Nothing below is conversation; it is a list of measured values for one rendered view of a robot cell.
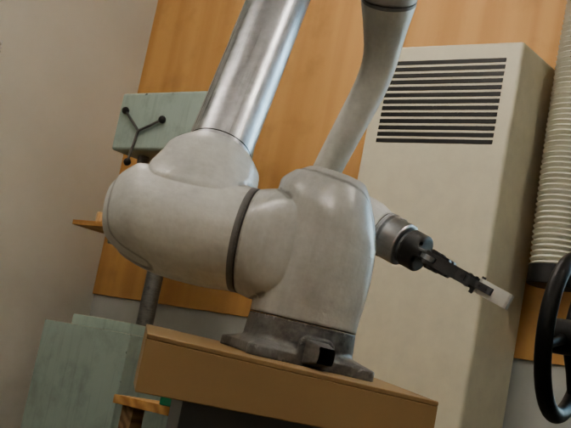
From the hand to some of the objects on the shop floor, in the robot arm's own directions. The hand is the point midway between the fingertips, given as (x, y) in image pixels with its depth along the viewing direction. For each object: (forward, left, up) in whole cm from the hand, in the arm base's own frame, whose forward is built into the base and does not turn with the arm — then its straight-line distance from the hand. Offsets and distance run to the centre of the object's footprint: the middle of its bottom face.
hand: (494, 294), depth 197 cm
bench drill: (-26, +189, -101) cm, 216 cm away
